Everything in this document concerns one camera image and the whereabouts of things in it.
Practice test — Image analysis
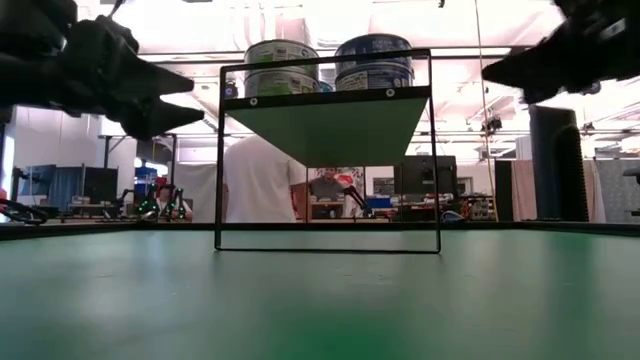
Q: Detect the blue curtain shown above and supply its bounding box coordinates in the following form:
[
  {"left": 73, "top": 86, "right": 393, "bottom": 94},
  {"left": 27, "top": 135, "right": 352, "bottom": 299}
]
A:
[{"left": 22, "top": 164, "right": 84, "bottom": 209}]

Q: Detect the black narrow panel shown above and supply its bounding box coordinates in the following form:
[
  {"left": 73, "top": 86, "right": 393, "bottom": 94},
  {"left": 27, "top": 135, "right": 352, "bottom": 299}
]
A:
[{"left": 494, "top": 159, "right": 514, "bottom": 222}]

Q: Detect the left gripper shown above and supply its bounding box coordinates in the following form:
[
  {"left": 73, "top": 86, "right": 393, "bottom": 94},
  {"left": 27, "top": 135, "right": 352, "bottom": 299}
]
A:
[{"left": 0, "top": 14, "right": 205, "bottom": 141}]

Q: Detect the green seafood can silver lid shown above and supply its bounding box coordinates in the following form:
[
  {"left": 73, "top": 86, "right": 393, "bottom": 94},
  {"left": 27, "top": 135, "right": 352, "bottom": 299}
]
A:
[{"left": 243, "top": 39, "right": 320, "bottom": 72}]

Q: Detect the black chair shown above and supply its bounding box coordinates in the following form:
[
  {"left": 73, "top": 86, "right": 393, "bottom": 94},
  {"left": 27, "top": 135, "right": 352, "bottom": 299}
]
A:
[{"left": 622, "top": 167, "right": 640, "bottom": 217}]

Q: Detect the white curtain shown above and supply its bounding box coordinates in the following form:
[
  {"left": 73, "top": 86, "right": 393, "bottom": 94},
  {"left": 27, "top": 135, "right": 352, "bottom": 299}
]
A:
[{"left": 173, "top": 163, "right": 222, "bottom": 223}]

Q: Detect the green table mat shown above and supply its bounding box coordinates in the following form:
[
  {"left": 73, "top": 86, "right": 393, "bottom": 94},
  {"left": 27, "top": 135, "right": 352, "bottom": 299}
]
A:
[{"left": 0, "top": 228, "right": 640, "bottom": 360}]

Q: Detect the person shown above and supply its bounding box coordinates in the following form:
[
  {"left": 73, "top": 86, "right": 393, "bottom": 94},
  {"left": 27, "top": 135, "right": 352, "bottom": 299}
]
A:
[
  {"left": 149, "top": 183, "right": 194, "bottom": 222},
  {"left": 222, "top": 134, "right": 307, "bottom": 224},
  {"left": 309, "top": 167, "right": 351, "bottom": 219}
]

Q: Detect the floral cloth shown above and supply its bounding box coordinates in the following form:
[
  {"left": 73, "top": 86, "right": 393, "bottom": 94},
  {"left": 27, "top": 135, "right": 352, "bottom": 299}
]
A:
[{"left": 310, "top": 167, "right": 365, "bottom": 194}]

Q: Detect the small wooden table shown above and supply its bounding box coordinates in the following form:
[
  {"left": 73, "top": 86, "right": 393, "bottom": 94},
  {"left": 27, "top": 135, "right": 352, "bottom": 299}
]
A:
[{"left": 309, "top": 200, "right": 346, "bottom": 220}]

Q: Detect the beige curtain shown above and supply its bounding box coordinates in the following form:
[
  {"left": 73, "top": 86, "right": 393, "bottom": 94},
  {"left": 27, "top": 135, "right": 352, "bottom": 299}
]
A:
[{"left": 510, "top": 159, "right": 606, "bottom": 223}]

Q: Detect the grey patterned partition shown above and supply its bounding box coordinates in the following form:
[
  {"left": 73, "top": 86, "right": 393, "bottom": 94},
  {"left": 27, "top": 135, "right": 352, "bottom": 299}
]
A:
[{"left": 594, "top": 158, "right": 640, "bottom": 224}]

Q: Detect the black partition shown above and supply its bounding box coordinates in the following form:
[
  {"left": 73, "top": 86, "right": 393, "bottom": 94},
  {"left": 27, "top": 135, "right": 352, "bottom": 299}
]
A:
[{"left": 82, "top": 167, "right": 119, "bottom": 206}]

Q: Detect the black cable sleeve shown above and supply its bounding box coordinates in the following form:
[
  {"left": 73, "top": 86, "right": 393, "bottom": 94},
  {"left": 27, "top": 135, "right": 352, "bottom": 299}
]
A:
[{"left": 0, "top": 198, "right": 50, "bottom": 225}]

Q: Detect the black corrugated column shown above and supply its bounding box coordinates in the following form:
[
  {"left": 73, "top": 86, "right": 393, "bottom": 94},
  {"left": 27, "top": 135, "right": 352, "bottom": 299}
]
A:
[{"left": 528, "top": 103, "right": 589, "bottom": 223}]

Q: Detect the wooden shelf black metal frame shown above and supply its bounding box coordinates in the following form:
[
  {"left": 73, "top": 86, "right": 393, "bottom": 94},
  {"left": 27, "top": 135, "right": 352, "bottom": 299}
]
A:
[{"left": 213, "top": 48, "right": 442, "bottom": 255}]

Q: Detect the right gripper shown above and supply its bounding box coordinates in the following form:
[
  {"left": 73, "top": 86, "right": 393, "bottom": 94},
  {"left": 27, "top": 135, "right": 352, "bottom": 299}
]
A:
[{"left": 481, "top": 0, "right": 640, "bottom": 105}]

